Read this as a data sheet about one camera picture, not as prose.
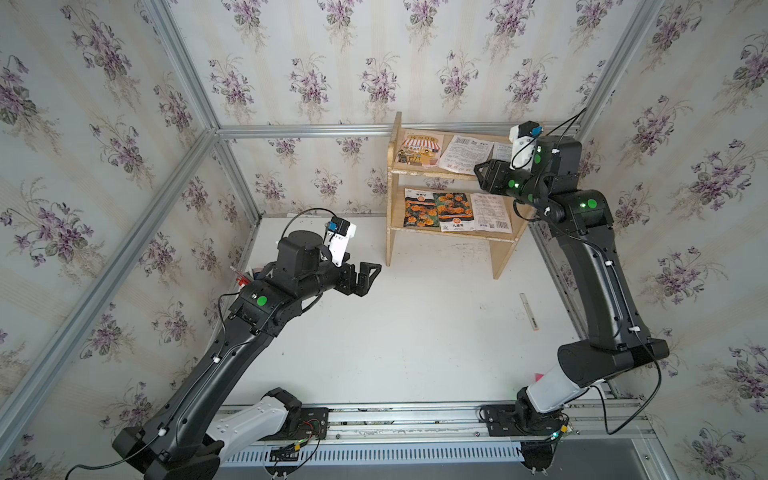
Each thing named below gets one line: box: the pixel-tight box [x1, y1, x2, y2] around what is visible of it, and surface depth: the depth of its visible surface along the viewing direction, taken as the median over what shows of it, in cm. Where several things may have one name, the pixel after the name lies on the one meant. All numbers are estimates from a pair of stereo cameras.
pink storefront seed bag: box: [395, 130, 445, 166], surface depth 79 cm
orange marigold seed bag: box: [434, 192, 475, 233], surface depth 95 cm
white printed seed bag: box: [470, 193, 513, 234], surface depth 92 cm
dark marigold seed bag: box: [403, 188, 440, 227], surface depth 95 cm
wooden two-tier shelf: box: [386, 112, 534, 280], surface depth 88 cm
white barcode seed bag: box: [438, 135, 495, 175], surface depth 78 cm
